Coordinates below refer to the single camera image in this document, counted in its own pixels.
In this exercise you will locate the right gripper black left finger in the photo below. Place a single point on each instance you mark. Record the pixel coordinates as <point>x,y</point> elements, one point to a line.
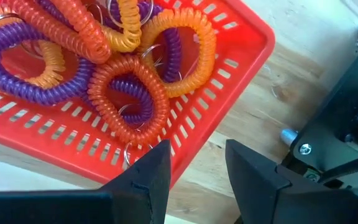
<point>141,196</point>

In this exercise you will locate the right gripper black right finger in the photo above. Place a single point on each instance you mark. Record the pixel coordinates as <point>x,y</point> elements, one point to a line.
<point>259,196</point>

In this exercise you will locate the red plastic basket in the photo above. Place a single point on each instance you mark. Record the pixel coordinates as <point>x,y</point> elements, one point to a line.
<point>244,46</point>

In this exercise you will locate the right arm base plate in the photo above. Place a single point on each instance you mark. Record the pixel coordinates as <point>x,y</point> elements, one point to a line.
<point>337,118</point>

